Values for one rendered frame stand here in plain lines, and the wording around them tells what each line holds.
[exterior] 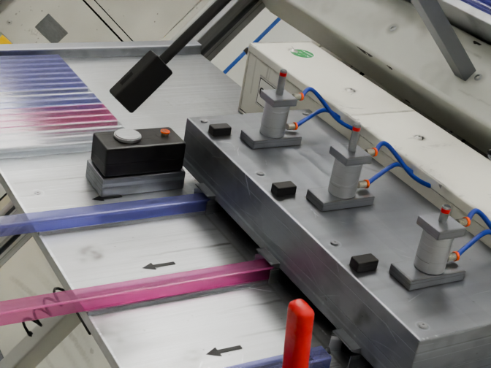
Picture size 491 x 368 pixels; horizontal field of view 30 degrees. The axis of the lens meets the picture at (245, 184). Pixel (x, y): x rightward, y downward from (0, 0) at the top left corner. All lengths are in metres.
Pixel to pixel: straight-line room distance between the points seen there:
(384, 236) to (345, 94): 0.24
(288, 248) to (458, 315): 0.15
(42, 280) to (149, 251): 2.81
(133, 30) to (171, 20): 0.09
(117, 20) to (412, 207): 1.33
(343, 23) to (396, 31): 0.07
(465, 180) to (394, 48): 0.22
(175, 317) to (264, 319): 0.07
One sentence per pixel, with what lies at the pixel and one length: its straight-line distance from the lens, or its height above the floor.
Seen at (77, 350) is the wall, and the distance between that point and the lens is 3.23.
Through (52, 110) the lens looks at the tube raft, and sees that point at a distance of 0.93.
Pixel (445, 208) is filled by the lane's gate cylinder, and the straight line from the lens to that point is 0.63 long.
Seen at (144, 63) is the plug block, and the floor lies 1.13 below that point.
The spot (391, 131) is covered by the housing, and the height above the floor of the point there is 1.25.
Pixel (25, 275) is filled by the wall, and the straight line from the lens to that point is 3.63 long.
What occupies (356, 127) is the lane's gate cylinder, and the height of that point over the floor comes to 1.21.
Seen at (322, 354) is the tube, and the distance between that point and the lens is 0.64.
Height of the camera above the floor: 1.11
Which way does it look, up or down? 1 degrees up
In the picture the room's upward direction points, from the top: 45 degrees clockwise
